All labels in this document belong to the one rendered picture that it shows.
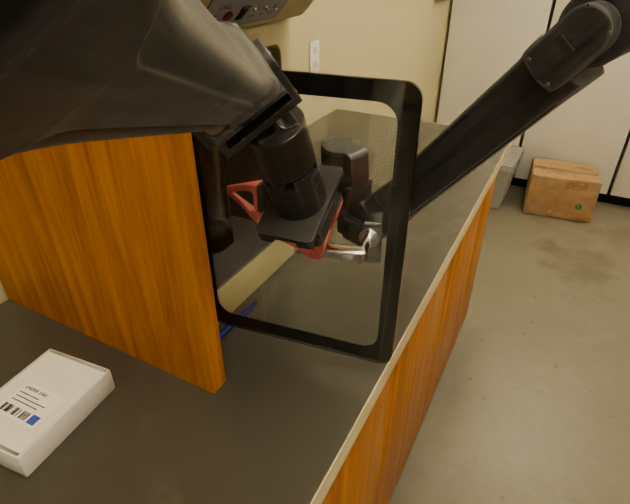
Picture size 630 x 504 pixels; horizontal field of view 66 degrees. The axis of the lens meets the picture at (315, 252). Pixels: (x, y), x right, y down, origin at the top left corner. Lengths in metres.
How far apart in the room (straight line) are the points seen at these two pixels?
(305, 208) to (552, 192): 3.03
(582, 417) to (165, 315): 1.76
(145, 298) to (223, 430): 0.22
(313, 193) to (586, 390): 1.93
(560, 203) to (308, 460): 2.98
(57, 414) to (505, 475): 1.49
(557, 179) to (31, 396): 3.11
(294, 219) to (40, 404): 0.46
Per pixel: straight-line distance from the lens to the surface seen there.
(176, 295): 0.68
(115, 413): 0.78
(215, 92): 0.19
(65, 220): 0.78
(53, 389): 0.80
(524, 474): 1.93
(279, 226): 0.50
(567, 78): 0.46
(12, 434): 0.77
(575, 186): 3.44
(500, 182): 3.40
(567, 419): 2.15
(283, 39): 0.88
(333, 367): 0.79
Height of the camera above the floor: 1.51
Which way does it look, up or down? 32 degrees down
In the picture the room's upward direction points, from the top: straight up
